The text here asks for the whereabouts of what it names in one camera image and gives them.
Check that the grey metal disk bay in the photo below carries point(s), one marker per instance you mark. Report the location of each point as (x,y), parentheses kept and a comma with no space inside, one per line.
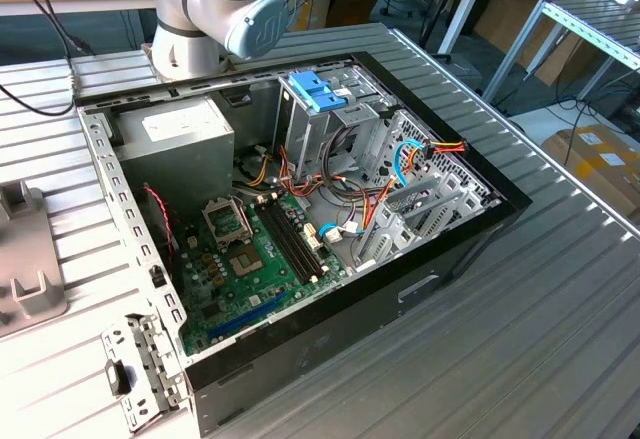
(400,229)

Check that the white board connector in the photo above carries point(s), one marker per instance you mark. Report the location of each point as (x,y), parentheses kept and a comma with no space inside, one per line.
(311,238)

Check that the black RAM slot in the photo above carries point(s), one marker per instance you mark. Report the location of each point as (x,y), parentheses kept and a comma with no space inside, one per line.
(288,244)
(300,243)

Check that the grey metal drive cage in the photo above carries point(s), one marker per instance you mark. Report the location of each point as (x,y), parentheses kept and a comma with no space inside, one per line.
(305,139)

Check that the CPU socket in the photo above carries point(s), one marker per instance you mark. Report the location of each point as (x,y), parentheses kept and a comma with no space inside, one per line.
(245,261)

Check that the blue plastic drive latch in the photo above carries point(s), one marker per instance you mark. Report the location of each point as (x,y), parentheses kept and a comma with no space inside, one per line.
(310,90)

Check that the green motherboard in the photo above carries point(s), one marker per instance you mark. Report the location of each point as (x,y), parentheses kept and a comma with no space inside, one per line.
(250,286)

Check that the black open PC case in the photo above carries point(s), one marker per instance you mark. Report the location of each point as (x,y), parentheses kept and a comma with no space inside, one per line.
(350,319)

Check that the blue expansion slot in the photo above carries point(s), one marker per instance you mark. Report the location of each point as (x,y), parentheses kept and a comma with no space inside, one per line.
(245,318)

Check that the grey power supply unit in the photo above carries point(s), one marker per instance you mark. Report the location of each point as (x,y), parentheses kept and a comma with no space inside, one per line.
(175,149)

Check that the black case fan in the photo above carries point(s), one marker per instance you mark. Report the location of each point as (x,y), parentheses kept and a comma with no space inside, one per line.
(156,224)

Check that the black tripod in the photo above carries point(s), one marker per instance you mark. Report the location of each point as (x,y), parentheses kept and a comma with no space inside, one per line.
(440,9)

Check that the cardboard boxes with labels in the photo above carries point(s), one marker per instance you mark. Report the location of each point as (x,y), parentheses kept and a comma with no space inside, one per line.
(590,169)

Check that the grey parts rack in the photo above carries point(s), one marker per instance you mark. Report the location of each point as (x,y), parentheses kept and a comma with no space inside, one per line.
(25,254)

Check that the slatted metal side table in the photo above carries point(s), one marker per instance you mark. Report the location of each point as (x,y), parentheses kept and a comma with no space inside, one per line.
(590,14)

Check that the grey metal card retainer bracket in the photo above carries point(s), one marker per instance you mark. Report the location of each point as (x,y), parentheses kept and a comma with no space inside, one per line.
(150,359)

